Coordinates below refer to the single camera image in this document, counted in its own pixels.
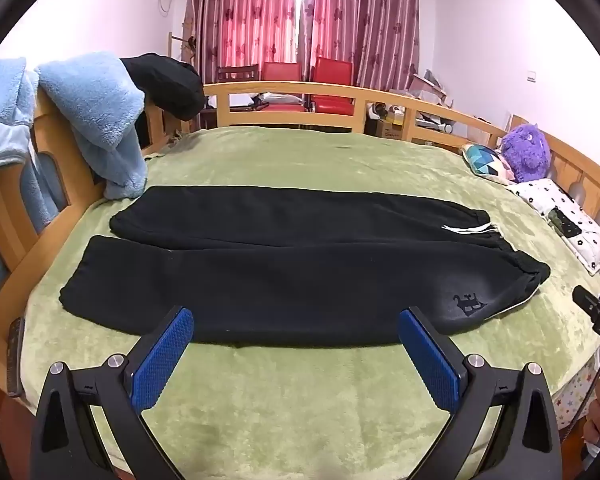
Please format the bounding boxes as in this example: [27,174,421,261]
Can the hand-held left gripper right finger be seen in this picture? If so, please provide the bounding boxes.
[397,307,563,480]

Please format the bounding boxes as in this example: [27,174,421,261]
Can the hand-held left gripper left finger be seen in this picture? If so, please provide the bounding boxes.
[30,306,195,480]

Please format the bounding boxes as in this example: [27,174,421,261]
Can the black pants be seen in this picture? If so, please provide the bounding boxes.
[59,185,552,348]

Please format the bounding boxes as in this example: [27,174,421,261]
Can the star print bedsheet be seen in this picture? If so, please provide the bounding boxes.
[554,357,598,433]

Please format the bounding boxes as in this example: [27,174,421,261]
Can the dark cloth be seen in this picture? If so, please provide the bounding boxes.
[547,206,584,237]

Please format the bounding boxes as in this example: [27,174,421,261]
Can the white floral pillow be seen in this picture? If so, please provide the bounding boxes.
[506,177,600,277]

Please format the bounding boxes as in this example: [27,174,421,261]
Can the purple plush toy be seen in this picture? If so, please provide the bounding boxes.
[500,122,552,183]

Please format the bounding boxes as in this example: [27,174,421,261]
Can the geometric patterned pillow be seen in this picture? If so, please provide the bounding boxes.
[461,142,518,186]

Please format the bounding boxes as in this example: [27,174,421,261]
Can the cardboard box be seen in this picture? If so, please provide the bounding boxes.
[367,114,407,139]

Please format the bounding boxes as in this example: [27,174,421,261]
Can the green blanket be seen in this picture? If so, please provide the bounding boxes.
[20,125,600,480]

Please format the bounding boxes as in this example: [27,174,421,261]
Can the light blue fleece garment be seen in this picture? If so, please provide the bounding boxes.
[34,52,148,200]
[0,57,71,233]

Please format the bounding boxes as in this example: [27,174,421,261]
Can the black garment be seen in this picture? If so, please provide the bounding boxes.
[120,52,206,122]

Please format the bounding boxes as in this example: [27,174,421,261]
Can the grey folded cardboard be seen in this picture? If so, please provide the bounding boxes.
[407,69,455,107]

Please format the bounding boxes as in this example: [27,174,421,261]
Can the dark wooden chair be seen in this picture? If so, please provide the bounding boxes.
[216,64,261,84]

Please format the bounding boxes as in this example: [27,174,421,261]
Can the red chair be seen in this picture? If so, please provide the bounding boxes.
[261,61,307,112]
[310,56,357,117]

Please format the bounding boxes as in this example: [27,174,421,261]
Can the wooden coat rack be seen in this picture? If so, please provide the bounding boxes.
[167,19,202,92]

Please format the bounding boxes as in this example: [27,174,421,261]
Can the red striped curtain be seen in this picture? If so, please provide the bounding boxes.
[187,0,307,86]
[300,0,421,91]

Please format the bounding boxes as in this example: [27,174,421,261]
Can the black cable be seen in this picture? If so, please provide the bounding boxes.
[576,344,600,438]

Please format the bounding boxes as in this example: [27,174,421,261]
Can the wooden bed frame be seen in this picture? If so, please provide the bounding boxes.
[0,80,600,401]

